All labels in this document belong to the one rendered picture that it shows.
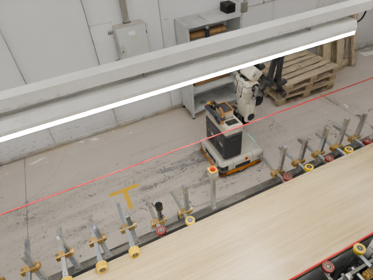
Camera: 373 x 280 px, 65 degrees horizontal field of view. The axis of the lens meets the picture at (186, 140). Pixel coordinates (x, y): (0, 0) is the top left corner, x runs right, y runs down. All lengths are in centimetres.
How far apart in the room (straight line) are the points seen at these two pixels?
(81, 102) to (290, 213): 192
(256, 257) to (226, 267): 23
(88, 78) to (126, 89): 16
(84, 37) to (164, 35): 115
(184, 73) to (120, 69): 28
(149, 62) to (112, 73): 15
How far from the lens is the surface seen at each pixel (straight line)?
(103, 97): 125
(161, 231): 248
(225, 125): 351
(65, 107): 125
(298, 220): 259
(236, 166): 392
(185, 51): 130
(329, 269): 243
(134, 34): 422
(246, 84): 346
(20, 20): 424
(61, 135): 498
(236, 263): 233
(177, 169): 413
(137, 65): 125
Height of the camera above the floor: 299
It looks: 41 degrees down
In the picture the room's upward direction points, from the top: 6 degrees counter-clockwise
